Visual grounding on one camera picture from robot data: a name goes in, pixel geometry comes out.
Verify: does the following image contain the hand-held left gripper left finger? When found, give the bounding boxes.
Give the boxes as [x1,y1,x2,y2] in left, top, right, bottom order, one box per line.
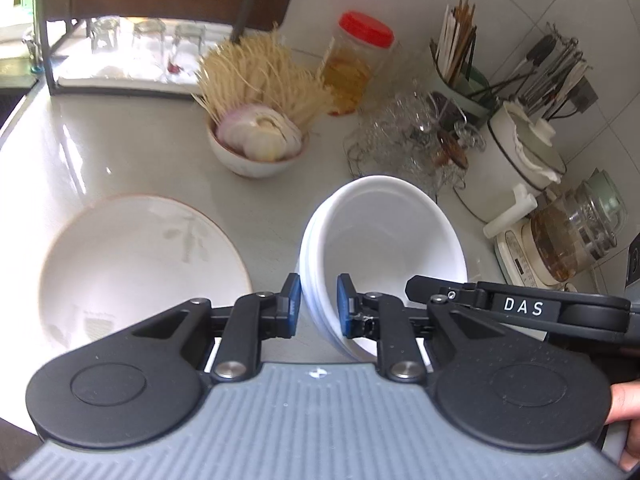
[132,272,302,383]

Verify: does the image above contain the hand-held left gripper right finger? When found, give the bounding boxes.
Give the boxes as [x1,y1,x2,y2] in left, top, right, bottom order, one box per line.
[336,273,506,383]

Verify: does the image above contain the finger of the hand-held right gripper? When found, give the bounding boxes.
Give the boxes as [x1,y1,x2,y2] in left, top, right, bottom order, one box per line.
[404,274,484,314]

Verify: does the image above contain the white plate with leaf print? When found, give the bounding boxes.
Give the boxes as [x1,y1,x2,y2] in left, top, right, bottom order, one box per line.
[37,193,252,359]

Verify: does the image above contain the person's right hand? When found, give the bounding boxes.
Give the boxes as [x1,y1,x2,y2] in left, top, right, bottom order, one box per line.
[607,380,640,472]

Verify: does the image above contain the beige kettle base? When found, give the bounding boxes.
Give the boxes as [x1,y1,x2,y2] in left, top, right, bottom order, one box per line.
[492,219,577,292]

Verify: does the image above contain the glass teapot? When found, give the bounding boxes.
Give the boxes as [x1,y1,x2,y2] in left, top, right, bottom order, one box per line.
[529,169,629,284]

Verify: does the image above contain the white electric cooking pot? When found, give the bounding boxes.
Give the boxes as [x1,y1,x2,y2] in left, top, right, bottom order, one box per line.
[452,100,569,239]

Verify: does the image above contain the brown round lid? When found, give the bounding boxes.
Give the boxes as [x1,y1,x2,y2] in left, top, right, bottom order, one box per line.
[434,130,472,169]

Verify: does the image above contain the white bowl with pink base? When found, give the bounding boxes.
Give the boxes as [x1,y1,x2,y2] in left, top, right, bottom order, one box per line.
[206,114,310,179]

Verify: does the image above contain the set of clear glass cups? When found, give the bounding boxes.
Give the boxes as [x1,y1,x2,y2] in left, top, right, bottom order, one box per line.
[349,90,487,187]

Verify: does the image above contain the sliced onion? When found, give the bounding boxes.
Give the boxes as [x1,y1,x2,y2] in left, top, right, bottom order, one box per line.
[215,104,304,162]

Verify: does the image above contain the pale green chopstick holder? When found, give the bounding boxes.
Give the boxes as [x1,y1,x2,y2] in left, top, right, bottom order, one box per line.
[429,67,497,122]

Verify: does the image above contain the black utensils in holder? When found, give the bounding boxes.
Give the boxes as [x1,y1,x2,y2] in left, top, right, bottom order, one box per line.
[467,74,527,103]

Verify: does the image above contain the plastic jar with red lid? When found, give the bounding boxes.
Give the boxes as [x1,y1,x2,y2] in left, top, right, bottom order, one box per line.
[319,10,396,117]

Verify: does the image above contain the bundle of dry noodles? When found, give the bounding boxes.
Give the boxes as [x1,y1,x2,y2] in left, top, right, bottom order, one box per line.
[192,24,334,127]

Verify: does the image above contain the hanging kitchen utensils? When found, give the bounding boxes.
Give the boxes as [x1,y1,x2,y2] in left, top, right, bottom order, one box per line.
[514,22,592,122]

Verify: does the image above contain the bundle of wooden chopsticks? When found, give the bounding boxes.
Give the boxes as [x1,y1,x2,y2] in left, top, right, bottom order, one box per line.
[432,0,479,87]

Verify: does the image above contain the white drip tray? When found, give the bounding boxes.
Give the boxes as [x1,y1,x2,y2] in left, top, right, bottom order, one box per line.
[55,54,202,94]

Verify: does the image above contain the clear glass jar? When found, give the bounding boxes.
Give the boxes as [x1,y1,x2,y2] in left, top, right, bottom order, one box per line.
[130,18,167,69]
[172,22,207,69]
[89,17,122,54]

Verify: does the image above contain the black dish rack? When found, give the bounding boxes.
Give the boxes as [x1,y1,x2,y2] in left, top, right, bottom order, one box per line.
[30,0,262,99]

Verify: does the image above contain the wire cup rack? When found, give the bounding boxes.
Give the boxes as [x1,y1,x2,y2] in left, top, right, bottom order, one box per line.
[342,130,467,197]

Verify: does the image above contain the black wall outlet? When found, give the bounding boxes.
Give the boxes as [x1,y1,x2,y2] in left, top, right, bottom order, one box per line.
[569,77,599,114]

